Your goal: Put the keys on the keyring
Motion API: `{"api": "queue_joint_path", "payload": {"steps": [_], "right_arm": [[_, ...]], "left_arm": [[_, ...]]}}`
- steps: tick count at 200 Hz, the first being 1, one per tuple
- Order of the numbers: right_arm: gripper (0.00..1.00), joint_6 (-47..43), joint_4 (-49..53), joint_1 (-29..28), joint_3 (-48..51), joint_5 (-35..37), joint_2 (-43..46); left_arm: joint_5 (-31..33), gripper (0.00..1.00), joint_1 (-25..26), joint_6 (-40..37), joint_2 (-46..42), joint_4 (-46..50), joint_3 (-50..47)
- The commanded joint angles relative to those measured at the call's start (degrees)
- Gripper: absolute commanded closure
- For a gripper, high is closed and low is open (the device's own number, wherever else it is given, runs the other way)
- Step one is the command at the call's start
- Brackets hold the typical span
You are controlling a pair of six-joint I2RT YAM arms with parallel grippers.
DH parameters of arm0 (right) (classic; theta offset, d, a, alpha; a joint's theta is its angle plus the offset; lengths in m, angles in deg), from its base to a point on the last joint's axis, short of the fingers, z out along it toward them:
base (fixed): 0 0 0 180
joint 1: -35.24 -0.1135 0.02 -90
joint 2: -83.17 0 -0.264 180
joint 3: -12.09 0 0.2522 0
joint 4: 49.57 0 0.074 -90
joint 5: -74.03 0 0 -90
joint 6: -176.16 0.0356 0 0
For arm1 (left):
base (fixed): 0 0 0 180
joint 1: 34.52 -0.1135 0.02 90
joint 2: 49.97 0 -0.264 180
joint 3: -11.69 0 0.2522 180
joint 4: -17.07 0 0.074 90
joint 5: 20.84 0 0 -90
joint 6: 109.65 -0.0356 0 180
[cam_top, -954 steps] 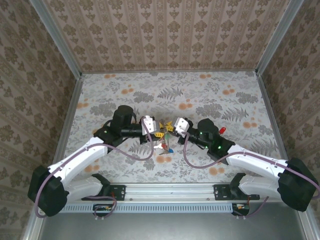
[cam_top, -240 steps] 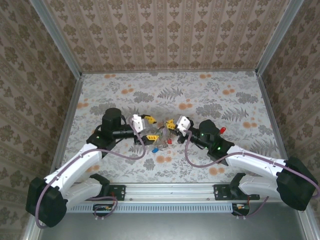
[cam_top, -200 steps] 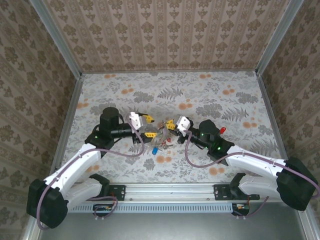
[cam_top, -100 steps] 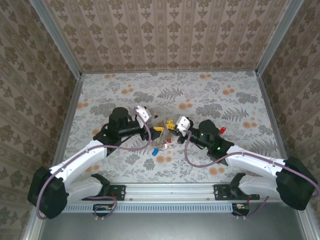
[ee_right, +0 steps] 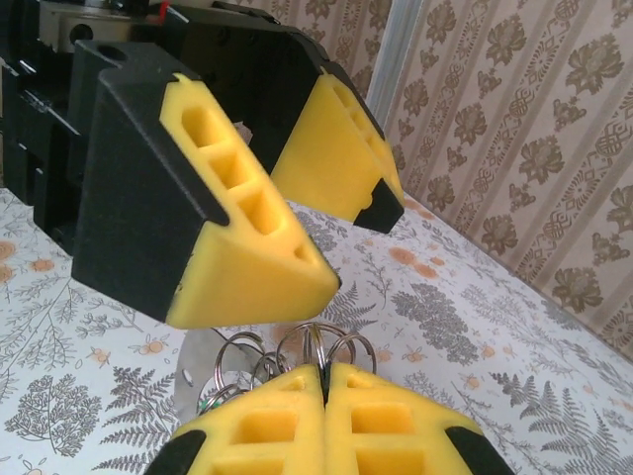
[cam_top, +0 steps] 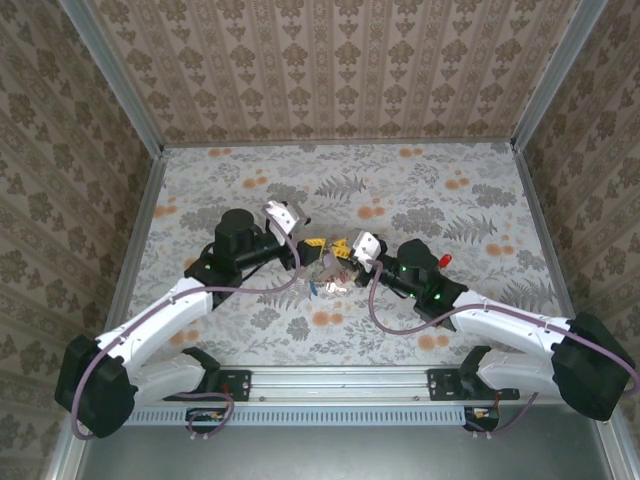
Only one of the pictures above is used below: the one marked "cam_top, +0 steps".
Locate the large steel keyring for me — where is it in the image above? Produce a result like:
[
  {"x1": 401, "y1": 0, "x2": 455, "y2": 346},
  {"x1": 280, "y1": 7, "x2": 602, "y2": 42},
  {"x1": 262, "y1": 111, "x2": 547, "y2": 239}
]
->
[{"x1": 304, "y1": 263, "x2": 351, "y2": 284}]

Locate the black electronics board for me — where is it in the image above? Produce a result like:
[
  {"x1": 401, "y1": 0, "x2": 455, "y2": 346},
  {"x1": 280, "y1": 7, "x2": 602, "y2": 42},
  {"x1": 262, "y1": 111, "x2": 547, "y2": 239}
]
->
[
  {"x1": 462, "y1": 405, "x2": 502, "y2": 432},
  {"x1": 185, "y1": 407, "x2": 235, "y2": 435}
]

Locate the grey metal panel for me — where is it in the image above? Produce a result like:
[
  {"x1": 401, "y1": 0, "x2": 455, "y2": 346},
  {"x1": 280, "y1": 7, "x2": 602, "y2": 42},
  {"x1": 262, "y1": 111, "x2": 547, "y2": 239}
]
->
[{"x1": 74, "y1": 405, "x2": 619, "y2": 480}]

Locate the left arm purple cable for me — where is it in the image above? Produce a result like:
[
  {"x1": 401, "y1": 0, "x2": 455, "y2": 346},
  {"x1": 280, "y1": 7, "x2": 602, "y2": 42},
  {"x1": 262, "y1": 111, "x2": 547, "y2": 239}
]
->
[{"x1": 71, "y1": 202, "x2": 302, "y2": 442}]

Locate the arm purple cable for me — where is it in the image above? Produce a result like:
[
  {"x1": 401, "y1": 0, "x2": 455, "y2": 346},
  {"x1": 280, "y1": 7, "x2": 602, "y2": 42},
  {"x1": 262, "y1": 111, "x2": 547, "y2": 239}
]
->
[
  {"x1": 366, "y1": 257, "x2": 640, "y2": 441},
  {"x1": 71, "y1": 202, "x2": 302, "y2": 442}
]

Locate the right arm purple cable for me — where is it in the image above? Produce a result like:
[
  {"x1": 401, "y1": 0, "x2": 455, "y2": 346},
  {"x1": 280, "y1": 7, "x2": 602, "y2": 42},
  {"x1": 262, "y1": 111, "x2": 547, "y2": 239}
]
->
[{"x1": 366, "y1": 257, "x2": 640, "y2": 441}]

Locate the aluminium table side rail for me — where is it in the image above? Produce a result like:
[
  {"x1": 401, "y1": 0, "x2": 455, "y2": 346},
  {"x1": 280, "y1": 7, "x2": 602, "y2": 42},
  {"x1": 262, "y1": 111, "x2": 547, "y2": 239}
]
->
[
  {"x1": 107, "y1": 147, "x2": 170, "y2": 321},
  {"x1": 512, "y1": 142, "x2": 584, "y2": 326}
]

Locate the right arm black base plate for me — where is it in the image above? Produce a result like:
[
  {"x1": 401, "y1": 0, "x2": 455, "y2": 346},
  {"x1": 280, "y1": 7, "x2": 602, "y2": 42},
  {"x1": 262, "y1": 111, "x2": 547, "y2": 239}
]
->
[{"x1": 426, "y1": 367, "x2": 521, "y2": 403}]

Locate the aluminium mounting rail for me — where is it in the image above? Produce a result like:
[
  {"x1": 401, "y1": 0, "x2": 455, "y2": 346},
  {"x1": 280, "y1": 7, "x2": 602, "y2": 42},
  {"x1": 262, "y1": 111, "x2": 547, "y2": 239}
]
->
[{"x1": 162, "y1": 363, "x2": 566, "y2": 405}]

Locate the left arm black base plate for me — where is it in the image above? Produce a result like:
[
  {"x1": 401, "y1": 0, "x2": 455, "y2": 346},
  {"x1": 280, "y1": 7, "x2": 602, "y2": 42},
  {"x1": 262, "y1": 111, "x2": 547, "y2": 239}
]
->
[{"x1": 162, "y1": 368, "x2": 252, "y2": 403}]

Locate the grey slotted cable duct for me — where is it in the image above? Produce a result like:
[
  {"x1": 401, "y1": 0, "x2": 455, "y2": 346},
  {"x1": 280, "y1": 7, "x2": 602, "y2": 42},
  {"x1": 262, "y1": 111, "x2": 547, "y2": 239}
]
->
[{"x1": 122, "y1": 405, "x2": 471, "y2": 428}]

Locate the aluminium frame post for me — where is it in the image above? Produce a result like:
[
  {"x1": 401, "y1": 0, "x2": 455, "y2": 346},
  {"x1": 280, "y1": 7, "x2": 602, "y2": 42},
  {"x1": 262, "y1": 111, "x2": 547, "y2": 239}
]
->
[
  {"x1": 58, "y1": 0, "x2": 166, "y2": 157},
  {"x1": 512, "y1": 0, "x2": 609, "y2": 151}
]

